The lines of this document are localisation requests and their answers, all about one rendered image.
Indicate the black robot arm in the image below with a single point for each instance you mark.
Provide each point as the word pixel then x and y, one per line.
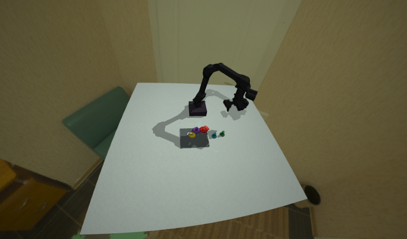
pixel 243 85

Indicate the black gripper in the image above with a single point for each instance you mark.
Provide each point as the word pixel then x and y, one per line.
pixel 228 103

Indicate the purple gear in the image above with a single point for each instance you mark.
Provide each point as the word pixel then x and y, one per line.
pixel 196 130

